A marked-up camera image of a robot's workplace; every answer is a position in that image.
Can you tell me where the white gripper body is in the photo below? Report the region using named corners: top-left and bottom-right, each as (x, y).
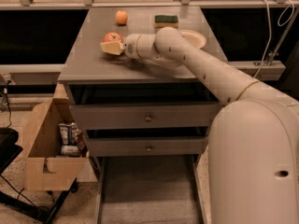
top-left (124, 34), bottom-right (139, 59)

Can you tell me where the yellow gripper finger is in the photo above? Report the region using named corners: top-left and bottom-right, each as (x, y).
top-left (100, 41), bottom-right (124, 55)

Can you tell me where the red apple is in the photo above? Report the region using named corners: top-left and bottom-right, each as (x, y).
top-left (103, 32), bottom-right (123, 43)

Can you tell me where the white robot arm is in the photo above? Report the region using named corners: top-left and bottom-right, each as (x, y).
top-left (103, 27), bottom-right (299, 224)

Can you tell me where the grey drawer cabinet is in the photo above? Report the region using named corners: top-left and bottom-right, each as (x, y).
top-left (57, 6), bottom-right (237, 172)

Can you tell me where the grey top drawer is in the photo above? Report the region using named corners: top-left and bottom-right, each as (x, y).
top-left (69, 103), bottom-right (218, 130)

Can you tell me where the grey drawer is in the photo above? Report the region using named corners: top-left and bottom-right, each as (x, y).
top-left (69, 103), bottom-right (218, 130)
top-left (85, 137), bottom-right (207, 157)
top-left (95, 155), bottom-right (207, 224)

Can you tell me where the grey middle drawer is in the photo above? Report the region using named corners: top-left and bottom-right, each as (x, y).
top-left (85, 137), bottom-right (207, 157)

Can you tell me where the grey bottom drawer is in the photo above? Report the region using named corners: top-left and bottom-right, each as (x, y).
top-left (95, 155), bottom-right (207, 224)

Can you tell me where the orange fruit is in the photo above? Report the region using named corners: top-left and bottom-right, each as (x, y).
top-left (115, 10), bottom-right (128, 25)

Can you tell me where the green yellow sponge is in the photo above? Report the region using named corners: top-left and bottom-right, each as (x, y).
top-left (154, 15), bottom-right (178, 28)

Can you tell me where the white paper bowl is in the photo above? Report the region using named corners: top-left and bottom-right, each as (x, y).
top-left (180, 30), bottom-right (206, 49)

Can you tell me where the snack bag in box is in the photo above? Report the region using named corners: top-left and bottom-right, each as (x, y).
top-left (58, 122), bottom-right (86, 157)

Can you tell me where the cardboard box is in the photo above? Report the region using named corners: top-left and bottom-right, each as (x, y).
top-left (22, 84), bottom-right (96, 191)

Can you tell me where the black chair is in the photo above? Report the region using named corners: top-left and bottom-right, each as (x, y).
top-left (0, 128), bottom-right (22, 174)

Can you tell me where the white cable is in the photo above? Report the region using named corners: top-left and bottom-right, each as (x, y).
top-left (252, 0), bottom-right (295, 79)

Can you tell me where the black floor cable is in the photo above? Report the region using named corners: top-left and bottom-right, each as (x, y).
top-left (0, 174), bottom-right (57, 224)

